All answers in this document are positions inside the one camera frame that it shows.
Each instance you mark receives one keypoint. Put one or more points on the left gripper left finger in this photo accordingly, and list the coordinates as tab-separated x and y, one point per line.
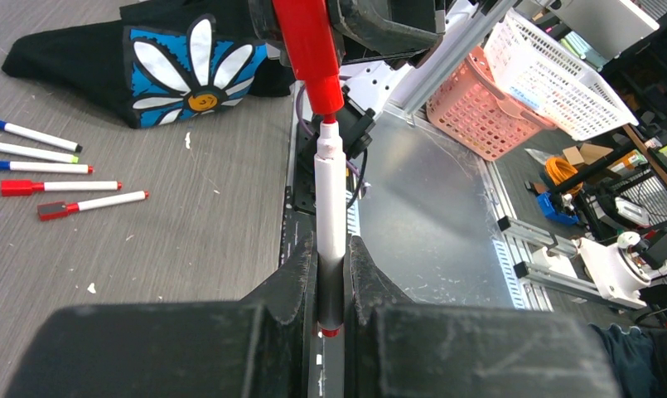
258	346

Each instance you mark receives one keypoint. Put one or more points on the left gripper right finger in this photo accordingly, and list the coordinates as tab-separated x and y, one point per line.
395	347

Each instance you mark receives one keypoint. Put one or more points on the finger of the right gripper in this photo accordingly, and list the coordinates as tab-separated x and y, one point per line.
389	27
264	19

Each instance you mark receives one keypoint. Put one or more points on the red pen cap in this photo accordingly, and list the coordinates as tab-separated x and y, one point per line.
311	50
20	188
56	210

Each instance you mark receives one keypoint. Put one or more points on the green white pen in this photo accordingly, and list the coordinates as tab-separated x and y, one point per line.
38	153

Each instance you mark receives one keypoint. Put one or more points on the blue capped white pen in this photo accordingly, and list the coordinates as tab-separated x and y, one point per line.
40	137

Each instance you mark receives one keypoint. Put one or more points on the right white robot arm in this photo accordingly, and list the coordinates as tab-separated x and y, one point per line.
348	52

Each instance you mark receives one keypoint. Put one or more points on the black daisy cloth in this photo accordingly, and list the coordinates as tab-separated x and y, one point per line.
160	62

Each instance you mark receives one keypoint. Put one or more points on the pink plastic basket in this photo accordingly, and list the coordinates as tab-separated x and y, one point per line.
470	108

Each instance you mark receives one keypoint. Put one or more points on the white plastic basket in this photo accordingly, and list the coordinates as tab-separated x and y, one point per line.
532	67

